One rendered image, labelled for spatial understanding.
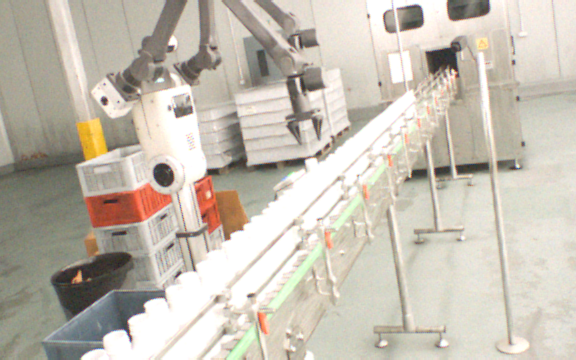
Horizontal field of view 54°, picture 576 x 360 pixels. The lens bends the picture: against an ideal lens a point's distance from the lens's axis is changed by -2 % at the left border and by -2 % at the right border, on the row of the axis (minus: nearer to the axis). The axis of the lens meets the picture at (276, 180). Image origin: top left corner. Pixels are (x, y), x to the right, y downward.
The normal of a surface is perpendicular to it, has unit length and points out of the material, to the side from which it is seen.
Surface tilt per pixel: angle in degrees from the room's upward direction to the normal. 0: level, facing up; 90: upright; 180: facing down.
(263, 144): 89
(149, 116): 90
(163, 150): 101
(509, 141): 91
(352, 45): 90
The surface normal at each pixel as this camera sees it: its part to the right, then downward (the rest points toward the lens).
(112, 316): 0.92, -0.10
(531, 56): -0.35, 0.26
